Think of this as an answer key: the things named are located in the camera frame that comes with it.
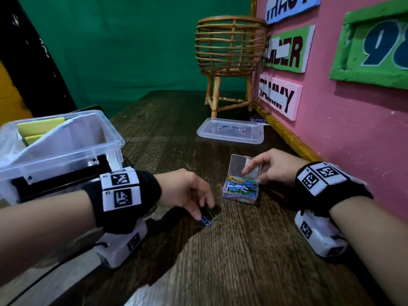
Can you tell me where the rattan basket stand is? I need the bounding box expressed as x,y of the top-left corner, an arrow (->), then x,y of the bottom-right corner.
195,15 -> 268,119

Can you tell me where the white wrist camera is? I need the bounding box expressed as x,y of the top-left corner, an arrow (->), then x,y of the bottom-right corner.
294,209 -> 349,258
94,218 -> 149,269

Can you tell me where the green framed number sign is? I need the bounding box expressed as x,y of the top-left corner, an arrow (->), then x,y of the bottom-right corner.
329,0 -> 408,91

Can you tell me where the black wristband with markers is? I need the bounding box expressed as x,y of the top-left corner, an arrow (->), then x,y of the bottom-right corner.
295,161 -> 374,218
82,166 -> 162,235

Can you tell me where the black camera cable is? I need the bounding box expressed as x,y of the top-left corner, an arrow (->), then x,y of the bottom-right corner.
6,241 -> 109,305

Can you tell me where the clear plastic case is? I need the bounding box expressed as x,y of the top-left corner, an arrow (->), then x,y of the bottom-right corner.
196,117 -> 265,145

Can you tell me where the person's right hand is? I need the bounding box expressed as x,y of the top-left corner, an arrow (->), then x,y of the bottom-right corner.
241,148 -> 310,187

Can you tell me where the orange panel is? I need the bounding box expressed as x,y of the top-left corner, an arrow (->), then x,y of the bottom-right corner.
0,60 -> 34,126

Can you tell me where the blue name sign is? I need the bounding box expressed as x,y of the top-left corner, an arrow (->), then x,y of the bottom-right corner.
264,0 -> 323,25

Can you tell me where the green name sign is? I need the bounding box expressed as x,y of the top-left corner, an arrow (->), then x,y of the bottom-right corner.
263,24 -> 316,74

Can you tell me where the green backdrop cloth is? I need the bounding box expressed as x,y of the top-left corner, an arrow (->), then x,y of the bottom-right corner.
16,0 -> 257,118

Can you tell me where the clear plastic storage box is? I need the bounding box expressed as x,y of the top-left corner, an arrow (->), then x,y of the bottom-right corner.
0,110 -> 125,206

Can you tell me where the yellow sticky note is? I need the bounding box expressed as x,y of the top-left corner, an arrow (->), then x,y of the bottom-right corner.
24,134 -> 45,146
17,117 -> 67,138

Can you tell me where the small clear paper clip case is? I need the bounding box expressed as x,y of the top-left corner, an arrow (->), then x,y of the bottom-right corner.
222,153 -> 263,205

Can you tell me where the person's left forearm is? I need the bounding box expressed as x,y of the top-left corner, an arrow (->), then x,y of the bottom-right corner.
0,190 -> 96,287

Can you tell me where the pink name sign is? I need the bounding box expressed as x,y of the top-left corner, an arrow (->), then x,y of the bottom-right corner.
257,73 -> 303,122

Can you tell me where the person's left hand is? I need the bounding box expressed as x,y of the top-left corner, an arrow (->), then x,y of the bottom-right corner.
154,168 -> 216,221

